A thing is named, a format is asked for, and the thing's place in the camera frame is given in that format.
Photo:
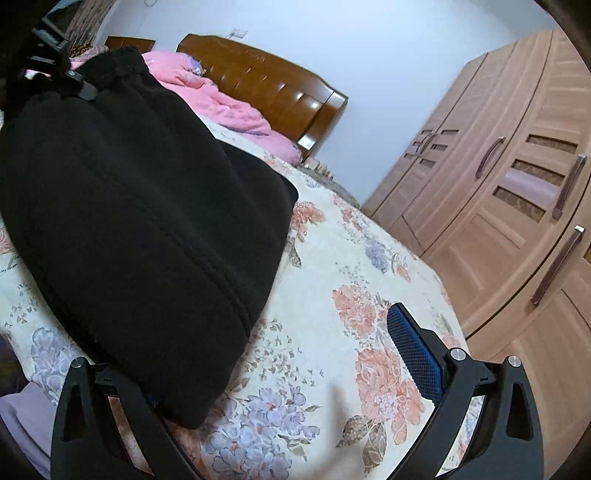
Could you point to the white wall switch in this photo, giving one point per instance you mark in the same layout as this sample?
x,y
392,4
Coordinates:
x,y
239,33

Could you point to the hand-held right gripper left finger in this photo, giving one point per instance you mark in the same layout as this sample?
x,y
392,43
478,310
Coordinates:
x,y
138,415

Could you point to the black pants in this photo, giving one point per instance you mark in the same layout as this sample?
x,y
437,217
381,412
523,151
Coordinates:
x,y
138,207

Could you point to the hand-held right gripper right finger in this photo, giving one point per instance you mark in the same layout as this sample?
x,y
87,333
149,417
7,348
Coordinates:
x,y
415,357

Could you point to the patterned mattress pad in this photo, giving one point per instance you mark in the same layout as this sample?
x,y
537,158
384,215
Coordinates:
x,y
325,177

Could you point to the wooden nightstand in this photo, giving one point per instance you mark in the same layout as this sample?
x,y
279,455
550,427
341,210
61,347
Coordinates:
x,y
130,44

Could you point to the purple bed sheet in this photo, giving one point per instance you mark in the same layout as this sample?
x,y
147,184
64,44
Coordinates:
x,y
25,424

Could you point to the floral bed sheet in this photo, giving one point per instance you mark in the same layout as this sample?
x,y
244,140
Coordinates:
x,y
332,286

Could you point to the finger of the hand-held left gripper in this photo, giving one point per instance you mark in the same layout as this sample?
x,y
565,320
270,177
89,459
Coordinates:
x,y
69,76

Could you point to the wooden headboard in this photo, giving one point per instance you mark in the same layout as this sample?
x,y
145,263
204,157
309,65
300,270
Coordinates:
x,y
268,78

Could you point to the wooden wardrobe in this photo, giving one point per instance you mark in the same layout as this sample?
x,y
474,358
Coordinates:
x,y
508,207

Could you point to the pink quilt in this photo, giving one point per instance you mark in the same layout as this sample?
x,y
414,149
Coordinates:
x,y
231,110

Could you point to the red patterned curtain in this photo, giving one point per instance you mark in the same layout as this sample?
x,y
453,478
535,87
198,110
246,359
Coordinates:
x,y
92,23

